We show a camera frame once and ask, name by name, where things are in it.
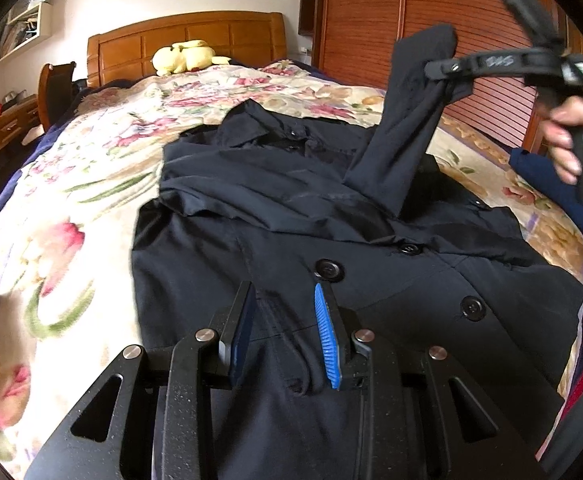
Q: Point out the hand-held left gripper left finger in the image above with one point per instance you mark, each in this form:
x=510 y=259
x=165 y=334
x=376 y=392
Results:
x=241 y=332

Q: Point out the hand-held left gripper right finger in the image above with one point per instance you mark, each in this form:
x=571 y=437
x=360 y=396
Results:
x=327 y=340

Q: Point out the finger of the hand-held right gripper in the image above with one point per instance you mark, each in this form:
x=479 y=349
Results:
x=496 y=62

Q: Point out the black double-breasted coat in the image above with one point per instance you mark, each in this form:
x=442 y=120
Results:
x=271 y=185

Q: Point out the person's right hand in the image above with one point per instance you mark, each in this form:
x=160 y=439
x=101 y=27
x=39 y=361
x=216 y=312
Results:
x=561 y=152

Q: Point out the blue cloth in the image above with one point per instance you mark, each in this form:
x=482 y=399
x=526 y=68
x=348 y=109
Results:
x=551 y=185

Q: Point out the wooden slatted wardrobe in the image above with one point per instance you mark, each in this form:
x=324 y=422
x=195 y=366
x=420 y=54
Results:
x=361 y=20

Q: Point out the floral blanket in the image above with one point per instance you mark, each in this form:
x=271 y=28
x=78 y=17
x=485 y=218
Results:
x=71 y=185

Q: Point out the yellow plush toy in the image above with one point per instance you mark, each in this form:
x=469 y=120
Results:
x=181 y=57

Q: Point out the wooden bed headboard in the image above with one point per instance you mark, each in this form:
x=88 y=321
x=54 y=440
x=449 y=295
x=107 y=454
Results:
x=181 y=35

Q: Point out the wooden chair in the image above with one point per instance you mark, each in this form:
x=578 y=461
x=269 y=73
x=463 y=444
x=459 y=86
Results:
x=54 y=90

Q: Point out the wooden desk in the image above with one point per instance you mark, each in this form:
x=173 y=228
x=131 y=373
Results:
x=1 y=140

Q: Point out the metal pot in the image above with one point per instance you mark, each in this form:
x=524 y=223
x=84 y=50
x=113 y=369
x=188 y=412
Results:
x=13 y=97

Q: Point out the white wall shelf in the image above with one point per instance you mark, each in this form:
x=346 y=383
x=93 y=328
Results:
x=26 y=25

